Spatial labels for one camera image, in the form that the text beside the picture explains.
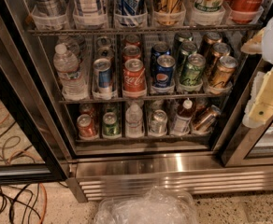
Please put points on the water bottle bottom shelf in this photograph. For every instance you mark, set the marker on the water bottle bottom shelf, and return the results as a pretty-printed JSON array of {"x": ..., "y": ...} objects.
[{"x": 134, "y": 121}]

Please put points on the silver can shelf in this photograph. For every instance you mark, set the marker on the silver can shelf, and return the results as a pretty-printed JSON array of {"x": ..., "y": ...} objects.
[
  {"x": 47, "y": 0},
  {"x": 158, "y": 122}
]

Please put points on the gold can second row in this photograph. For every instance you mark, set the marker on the gold can second row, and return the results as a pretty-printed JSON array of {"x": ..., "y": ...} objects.
[{"x": 215, "y": 53}]

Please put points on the blue can top shelf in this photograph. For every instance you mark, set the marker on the blue can top shelf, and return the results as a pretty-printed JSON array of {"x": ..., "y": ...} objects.
[{"x": 129, "y": 11}]

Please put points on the clear plastic bag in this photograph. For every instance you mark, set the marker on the clear plastic bag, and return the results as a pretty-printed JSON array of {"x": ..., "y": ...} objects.
[{"x": 156, "y": 206}]

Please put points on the green can bottom shelf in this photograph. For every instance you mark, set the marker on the green can bottom shelf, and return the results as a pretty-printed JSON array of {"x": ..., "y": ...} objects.
[{"x": 111, "y": 126}]

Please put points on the glass fridge door left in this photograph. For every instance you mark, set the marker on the glass fridge door left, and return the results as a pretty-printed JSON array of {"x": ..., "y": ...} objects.
[{"x": 27, "y": 142}]

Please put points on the green can second row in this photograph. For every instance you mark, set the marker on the green can second row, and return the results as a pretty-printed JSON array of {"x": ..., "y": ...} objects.
[{"x": 186, "y": 49}]

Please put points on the white can top shelf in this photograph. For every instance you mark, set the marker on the white can top shelf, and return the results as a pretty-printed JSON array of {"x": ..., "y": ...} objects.
[{"x": 90, "y": 12}]

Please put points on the blue Pepsi can front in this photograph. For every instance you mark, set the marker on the blue Pepsi can front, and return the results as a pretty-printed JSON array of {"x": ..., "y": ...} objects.
[{"x": 164, "y": 70}]

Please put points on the brown tea bottle bottom shelf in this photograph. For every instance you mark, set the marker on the brown tea bottle bottom shelf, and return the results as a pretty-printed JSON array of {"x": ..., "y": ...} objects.
[{"x": 183, "y": 116}]

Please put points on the gold can lying bottom shelf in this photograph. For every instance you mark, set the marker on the gold can lying bottom shelf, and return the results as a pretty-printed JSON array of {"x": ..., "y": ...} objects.
[{"x": 206, "y": 119}]

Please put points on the red can second row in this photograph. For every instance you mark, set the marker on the red can second row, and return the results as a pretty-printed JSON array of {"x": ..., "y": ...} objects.
[{"x": 131, "y": 52}]

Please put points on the gold soda can front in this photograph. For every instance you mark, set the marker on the gold soda can front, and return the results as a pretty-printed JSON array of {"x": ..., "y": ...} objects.
[{"x": 222, "y": 72}]

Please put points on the red can bottom shelf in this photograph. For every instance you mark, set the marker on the red can bottom shelf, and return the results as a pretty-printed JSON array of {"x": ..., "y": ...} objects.
[{"x": 86, "y": 126}]

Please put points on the clear plastic water bottle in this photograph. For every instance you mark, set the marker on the clear plastic water bottle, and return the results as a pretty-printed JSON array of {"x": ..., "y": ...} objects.
[{"x": 69, "y": 72}]

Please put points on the blue Pepsi can second row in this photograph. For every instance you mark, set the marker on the blue Pepsi can second row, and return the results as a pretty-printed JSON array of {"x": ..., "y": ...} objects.
[{"x": 158, "y": 49}]

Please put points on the silver can bottom shelf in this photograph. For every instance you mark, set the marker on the silver can bottom shelf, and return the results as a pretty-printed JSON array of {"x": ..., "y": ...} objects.
[{"x": 158, "y": 122}]

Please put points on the blue silver soda can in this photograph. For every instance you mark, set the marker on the blue silver soda can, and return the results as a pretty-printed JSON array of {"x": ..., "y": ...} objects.
[{"x": 102, "y": 75}]

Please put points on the silver can top shelf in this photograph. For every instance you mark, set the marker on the silver can top shelf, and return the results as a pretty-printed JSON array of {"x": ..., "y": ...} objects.
[{"x": 47, "y": 0}]

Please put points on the green soda can front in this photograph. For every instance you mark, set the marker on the green soda can front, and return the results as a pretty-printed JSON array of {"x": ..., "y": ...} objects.
[{"x": 193, "y": 69}]

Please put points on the red Coca-Cola can front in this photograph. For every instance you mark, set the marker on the red Coca-Cola can front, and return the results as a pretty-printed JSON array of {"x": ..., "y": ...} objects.
[{"x": 134, "y": 75}]

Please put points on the stainless steel fridge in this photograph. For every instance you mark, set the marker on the stainless steel fridge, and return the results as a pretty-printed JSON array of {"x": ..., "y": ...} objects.
[{"x": 227, "y": 157}]

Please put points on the red Coca-Cola can top shelf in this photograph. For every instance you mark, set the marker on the red Coca-Cola can top shelf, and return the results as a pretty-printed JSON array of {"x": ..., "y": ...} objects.
[{"x": 244, "y": 11}]

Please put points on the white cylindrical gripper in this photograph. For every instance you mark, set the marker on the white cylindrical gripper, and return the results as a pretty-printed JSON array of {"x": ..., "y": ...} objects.
[{"x": 260, "y": 104}]

